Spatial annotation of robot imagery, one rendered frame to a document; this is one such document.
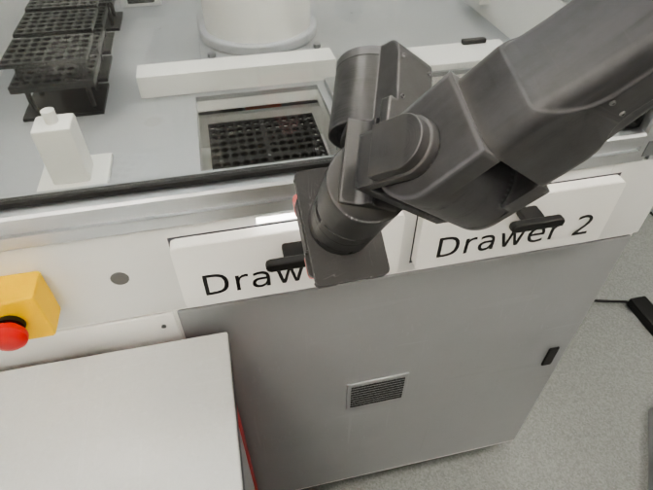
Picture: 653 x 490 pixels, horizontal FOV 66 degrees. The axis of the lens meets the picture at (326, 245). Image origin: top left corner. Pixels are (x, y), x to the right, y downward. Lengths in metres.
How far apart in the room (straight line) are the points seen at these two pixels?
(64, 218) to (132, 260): 0.09
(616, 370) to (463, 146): 1.58
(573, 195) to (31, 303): 0.68
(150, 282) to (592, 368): 1.41
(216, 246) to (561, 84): 0.45
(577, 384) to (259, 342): 1.14
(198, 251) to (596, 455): 1.27
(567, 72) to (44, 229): 0.54
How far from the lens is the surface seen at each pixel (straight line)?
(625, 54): 0.26
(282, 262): 0.59
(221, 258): 0.62
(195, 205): 0.59
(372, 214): 0.33
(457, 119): 0.27
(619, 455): 1.65
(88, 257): 0.65
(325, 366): 0.88
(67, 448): 0.70
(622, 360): 1.84
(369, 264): 0.43
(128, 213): 0.60
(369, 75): 0.36
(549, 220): 0.71
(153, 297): 0.70
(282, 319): 0.76
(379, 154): 0.28
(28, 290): 0.65
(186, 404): 0.68
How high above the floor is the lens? 1.34
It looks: 44 degrees down
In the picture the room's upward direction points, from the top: straight up
